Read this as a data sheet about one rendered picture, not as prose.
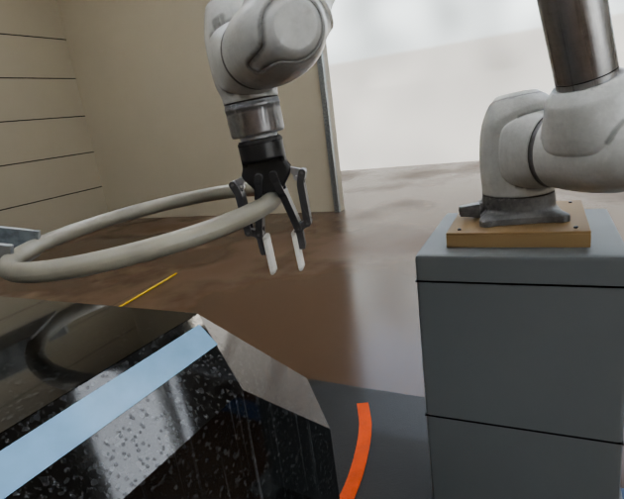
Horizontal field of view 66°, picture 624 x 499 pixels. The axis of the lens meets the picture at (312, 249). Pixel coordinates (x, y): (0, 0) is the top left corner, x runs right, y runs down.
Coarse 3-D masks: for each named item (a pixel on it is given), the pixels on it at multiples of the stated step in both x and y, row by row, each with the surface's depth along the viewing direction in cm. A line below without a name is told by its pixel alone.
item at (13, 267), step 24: (192, 192) 107; (216, 192) 105; (96, 216) 102; (120, 216) 104; (240, 216) 71; (264, 216) 77; (48, 240) 91; (144, 240) 65; (168, 240) 65; (192, 240) 66; (0, 264) 72; (24, 264) 67; (48, 264) 65; (72, 264) 63; (96, 264) 63; (120, 264) 64
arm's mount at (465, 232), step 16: (576, 208) 110; (464, 224) 110; (528, 224) 104; (544, 224) 102; (560, 224) 101; (576, 224) 99; (448, 240) 106; (464, 240) 104; (480, 240) 103; (496, 240) 101; (512, 240) 100; (528, 240) 99; (544, 240) 98; (560, 240) 96; (576, 240) 95
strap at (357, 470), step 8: (360, 408) 184; (368, 408) 184; (360, 416) 180; (368, 416) 179; (360, 424) 175; (368, 424) 175; (360, 432) 171; (368, 432) 170; (360, 440) 167; (368, 440) 166; (360, 448) 163; (368, 448) 162; (360, 456) 159; (352, 464) 156; (360, 464) 155; (352, 472) 152; (360, 472) 152; (352, 480) 149; (360, 480) 149; (344, 488) 146; (352, 488) 146; (344, 496) 143; (352, 496) 143
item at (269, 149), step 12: (240, 144) 78; (252, 144) 76; (264, 144) 76; (276, 144) 78; (252, 156) 77; (264, 156) 77; (276, 156) 78; (252, 168) 80; (264, 168) 80; (276, 168) 80; (288, 168) 80; (252, 180) 81; (264, 180) 80; (264, 192) 81
